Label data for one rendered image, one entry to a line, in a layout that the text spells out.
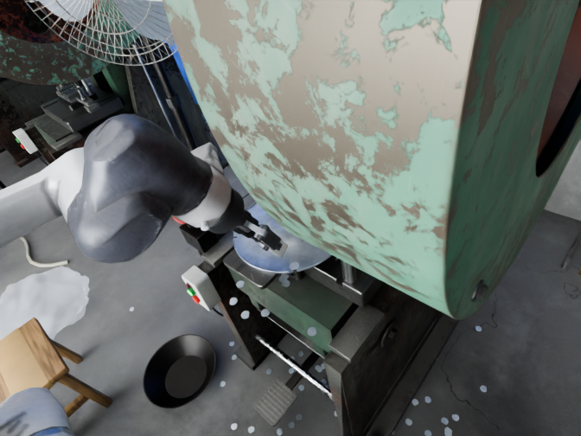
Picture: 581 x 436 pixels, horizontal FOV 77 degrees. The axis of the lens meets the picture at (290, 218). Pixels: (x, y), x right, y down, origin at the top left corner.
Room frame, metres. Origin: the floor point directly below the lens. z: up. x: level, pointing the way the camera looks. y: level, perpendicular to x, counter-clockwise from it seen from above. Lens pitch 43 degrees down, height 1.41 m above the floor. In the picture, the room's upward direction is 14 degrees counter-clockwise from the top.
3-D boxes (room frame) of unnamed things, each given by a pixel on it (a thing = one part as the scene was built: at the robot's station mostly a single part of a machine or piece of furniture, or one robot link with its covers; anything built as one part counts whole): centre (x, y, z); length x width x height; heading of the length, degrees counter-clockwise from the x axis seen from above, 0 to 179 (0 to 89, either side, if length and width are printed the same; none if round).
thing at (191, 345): (0.75, 0.58, 0.04); 0.30 x 0.30 x 0.07
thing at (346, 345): (0.61, -0.37, 0.45); 0.92 x 0.12 x 0.90; 129
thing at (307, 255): (0.65, 0.01, 0.78); 0.29 x 0.29 x 0.01
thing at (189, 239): (0.83, 0.28, 0.62); 0.10 x 0.06 x 0.20; 39
